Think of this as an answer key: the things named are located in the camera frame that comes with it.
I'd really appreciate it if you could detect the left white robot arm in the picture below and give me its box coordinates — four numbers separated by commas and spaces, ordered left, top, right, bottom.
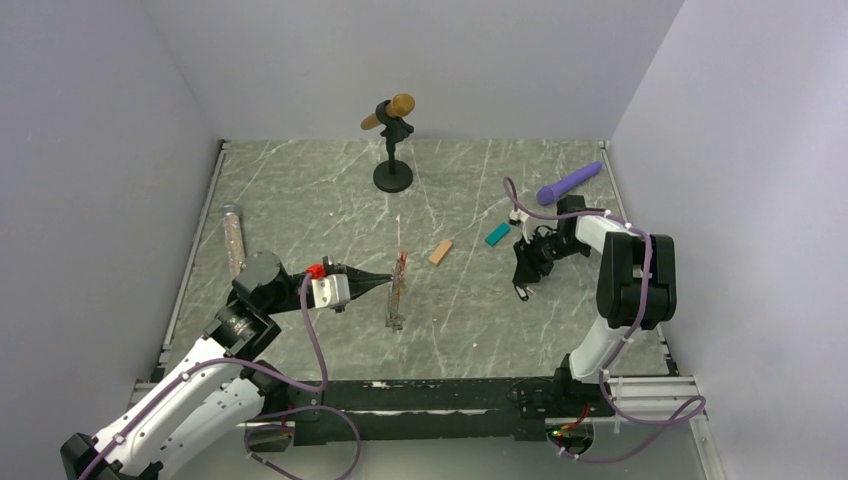
60, 252, 393, 479

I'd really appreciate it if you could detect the red carabiner keyring with chain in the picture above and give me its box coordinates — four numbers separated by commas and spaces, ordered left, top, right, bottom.
385, 251, 408, 332

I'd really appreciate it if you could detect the black tagged key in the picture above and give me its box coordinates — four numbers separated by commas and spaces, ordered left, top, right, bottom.
514, 284, 534, 302

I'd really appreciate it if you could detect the glitter tube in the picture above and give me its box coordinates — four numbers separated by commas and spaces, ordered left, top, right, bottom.
220, 203, 246, 278

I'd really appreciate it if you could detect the teal block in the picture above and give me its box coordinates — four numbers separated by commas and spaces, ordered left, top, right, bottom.
484, 223, 511, 247

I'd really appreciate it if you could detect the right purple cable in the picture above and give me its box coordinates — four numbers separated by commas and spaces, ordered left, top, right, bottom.
502, 176, 708, 465

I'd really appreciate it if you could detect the purple cylinder handle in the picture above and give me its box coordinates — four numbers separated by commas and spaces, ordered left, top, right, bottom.
536, 161, 602, 206

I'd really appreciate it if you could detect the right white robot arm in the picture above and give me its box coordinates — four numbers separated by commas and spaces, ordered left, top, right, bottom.
510, 195, 677, 416

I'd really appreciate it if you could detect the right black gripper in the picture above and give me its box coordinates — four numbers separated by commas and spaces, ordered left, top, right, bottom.
513, 230, 591, 286

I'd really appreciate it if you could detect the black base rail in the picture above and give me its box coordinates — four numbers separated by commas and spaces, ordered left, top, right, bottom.
256, 376, 613, 446

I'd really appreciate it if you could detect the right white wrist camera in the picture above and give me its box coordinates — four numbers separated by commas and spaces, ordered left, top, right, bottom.
508, 209, 530, 227

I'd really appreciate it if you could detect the black microphone stand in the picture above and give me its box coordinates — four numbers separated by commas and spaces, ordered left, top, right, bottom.
373, 100, 414, 193

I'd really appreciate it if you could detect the brown microphone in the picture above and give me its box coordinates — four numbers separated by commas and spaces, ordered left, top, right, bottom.
360, 93, 416, 131

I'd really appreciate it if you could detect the peach block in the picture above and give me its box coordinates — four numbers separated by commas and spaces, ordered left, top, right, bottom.
428, 239, 453, 266

